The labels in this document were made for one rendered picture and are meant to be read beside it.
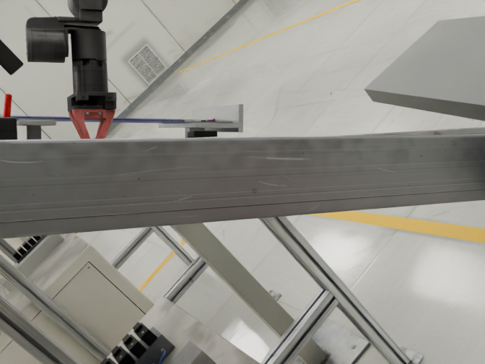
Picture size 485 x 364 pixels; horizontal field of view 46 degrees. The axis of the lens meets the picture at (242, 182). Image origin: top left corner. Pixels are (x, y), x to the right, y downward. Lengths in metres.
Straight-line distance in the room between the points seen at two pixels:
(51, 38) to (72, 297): 1.09
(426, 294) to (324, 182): 1.24
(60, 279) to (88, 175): 1.51
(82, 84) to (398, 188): 0.62
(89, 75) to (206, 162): 0.59
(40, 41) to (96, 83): 0.10
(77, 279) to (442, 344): 1.09
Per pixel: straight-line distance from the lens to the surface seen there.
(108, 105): 0.97
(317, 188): 0.46
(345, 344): 1.72
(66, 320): 1.89
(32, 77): 8.59
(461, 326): 1.55
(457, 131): 0.69
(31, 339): 1.15
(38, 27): 1.00
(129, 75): 8.85
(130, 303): 1.96
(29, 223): 0.39
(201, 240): 1.47
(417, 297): 1.70
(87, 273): 1.91
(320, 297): 1.36
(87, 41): 0.99
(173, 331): 1.03
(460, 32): 1.31
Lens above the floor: 1.05
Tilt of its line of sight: 19 degrees down
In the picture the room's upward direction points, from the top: 41 degrees counter-clockwise
